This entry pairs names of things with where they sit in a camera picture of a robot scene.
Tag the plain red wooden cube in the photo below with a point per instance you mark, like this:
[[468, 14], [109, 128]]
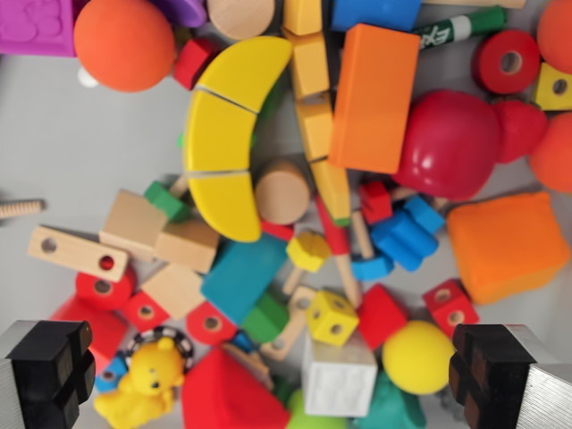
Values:
[[382, 315]]

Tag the yellow cube with several holes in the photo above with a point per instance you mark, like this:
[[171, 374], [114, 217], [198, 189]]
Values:
[[333, 319]]

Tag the white rubber cube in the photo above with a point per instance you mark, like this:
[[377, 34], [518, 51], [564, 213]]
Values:
[[337, 380]]

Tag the natural wooden cube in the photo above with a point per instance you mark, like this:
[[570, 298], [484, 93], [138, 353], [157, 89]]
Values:
[[174, 290]]

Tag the small white round piece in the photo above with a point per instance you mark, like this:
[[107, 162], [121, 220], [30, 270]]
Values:
[[86, 78]]

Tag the red half round block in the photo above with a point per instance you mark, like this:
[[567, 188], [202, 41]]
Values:
[[210, 324]]

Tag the yellow sliced wooden banana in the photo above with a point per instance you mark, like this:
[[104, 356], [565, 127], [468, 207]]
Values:
[[221, 134]]

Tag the red wooden wheel with hole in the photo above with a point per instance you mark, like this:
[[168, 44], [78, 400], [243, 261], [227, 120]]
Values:
[[496, 71], [105, 290]]

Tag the yellow rubber bear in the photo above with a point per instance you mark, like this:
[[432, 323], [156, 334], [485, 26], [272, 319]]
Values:
[[143, 384]]

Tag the large red flat block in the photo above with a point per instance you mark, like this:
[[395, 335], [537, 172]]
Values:
[[105, 333]]

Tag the small red rubber ball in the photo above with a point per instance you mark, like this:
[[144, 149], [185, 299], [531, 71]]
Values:
[[520, 129]]

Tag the red wooden nut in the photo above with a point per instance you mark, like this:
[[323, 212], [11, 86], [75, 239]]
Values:
[[375, 201]]

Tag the red cube with one hole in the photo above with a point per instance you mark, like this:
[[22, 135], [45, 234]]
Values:
[[145, 313]]

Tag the grey plastic bin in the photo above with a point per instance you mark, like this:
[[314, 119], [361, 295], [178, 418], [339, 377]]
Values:
[[67, 143]]

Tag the green head wooden bolt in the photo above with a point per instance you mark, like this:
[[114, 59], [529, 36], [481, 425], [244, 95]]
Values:
[[165, 199]]

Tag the yellow-orange sliced wooden vegetable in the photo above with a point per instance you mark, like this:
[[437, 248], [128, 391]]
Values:
[[315, 120]]

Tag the orange soft foam cube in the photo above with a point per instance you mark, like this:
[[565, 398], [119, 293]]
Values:
[[505, 246]]

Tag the red cube with two holes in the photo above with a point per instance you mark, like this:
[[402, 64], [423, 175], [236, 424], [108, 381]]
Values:
[[451, 308]]

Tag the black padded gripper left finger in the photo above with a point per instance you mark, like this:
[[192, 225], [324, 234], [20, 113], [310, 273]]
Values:
[[40, 371]]

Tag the wooden plank with holes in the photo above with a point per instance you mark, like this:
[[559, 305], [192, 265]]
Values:
[[76, 252]]

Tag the red and wood stick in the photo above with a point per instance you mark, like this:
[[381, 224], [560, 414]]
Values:
[[335, 232]]

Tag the orange rectangular wooden block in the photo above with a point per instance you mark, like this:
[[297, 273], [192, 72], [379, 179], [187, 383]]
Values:
[[373, 98]]

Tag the black padded gripper right finger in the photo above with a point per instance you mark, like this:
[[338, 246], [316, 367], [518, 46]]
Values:
[[500, 375]]

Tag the blue wooden piece with hole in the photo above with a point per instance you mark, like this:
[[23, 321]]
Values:
[[109, 375]]

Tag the green Expo marker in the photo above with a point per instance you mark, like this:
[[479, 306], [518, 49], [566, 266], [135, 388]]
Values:
[[465, 24]]

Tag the yellow foam ball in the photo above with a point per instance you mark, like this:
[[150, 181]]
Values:
[[418, 357]]

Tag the wooden strip with holes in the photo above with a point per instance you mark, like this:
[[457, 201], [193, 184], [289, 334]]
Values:
[[297, 308]]

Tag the small green piece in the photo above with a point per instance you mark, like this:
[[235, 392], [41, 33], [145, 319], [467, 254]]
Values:
[[180, 140]]

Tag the large orange foam ball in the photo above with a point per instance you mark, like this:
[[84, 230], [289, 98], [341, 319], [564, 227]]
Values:
[[123, 44]]

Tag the blue rectangular block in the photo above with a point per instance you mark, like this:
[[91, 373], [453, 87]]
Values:
[[375, 13]]

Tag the purple rubber cup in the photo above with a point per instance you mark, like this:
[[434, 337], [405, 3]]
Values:
[[179, 11]]

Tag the threaded wooden screw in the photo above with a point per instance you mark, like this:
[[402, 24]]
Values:
[[20, 208]]

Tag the small plain red cube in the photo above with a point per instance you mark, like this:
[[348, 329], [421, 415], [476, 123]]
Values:
[[194, 62]]

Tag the teal rubber toy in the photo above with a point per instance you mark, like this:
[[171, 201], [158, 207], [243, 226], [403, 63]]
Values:
[[393, 406]]

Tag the large red triangular block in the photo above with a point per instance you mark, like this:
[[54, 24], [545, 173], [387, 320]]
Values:
[[228, 393]]

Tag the short wooden dowel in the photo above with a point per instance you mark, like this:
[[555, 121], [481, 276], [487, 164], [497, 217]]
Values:
[[362, 234]]

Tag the wide natural wooden cylinder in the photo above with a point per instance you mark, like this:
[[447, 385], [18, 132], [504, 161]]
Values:
[[241, 15]]

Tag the green wooden block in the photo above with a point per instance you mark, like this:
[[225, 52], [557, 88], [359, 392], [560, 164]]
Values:
[[266, 319]]

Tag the small blue wooden piece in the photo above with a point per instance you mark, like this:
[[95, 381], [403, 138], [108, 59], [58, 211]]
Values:
[[243, 343]]

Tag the thin red wooden piece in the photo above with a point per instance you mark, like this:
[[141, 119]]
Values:
[[277, 230]]

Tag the yellow hex head wooden bolt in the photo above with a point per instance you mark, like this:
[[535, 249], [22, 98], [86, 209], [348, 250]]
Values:
[[308, 250]]

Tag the shiny red plastic apple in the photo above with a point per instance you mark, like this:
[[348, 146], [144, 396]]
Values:
[[447, 143]]

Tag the blue wooden gear nut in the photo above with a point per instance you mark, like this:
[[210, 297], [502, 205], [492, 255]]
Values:
[[406, 237]]

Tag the magenta rubber elephant cube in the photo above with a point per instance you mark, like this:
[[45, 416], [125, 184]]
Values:
[[31, 24]]

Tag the yellow cube with single hole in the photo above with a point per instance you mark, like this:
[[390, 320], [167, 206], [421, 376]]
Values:
[[549, 96]]

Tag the natural wooden block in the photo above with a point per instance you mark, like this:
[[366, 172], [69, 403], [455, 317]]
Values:
[[187, 246], [132, 219]]

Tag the light green ball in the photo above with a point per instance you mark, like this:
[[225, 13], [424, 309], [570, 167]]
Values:
[[310, 413]]

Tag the teal wooden block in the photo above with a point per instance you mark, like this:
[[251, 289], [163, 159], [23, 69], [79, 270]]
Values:
[[243, 277]]

